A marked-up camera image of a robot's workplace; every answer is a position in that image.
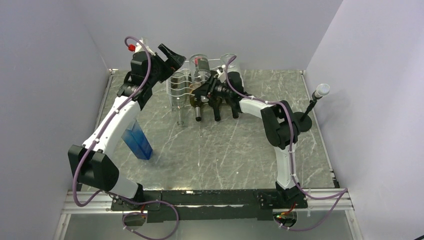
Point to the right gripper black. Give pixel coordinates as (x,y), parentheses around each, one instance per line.
(207,89)

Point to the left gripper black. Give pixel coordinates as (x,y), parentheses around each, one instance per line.
(173,63)

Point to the dark wine bottle front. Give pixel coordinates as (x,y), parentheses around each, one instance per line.
(195,102)

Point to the dark wine bottle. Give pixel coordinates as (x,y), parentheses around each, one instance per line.
(195,102)
(216,111)
(235,107)

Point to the clear glass bottle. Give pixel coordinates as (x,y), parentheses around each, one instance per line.
(178,90)

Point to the clear bottle silver cap front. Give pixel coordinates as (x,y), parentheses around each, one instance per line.
(199,68)

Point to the clear bottle silver cap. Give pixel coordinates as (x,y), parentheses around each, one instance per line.
(234,66)
(199,68)

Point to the blue square glass bottle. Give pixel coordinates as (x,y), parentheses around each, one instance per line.
(134,137)

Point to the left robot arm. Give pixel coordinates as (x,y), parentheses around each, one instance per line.
(91,162)

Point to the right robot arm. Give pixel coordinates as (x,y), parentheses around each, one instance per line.
(280,126)

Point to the microphone on black stand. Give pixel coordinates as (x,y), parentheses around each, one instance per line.
(304,121)

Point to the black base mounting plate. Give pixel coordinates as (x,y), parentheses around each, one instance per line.
(224,204)

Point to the white wire wine rack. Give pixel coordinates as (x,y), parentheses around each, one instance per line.
(233,78)

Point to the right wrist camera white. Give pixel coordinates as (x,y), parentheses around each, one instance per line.
(221,74)

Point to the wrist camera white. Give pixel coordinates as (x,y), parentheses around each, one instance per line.
(140,45)
(221,74)

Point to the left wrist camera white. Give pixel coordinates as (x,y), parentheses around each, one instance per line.
(140,45)

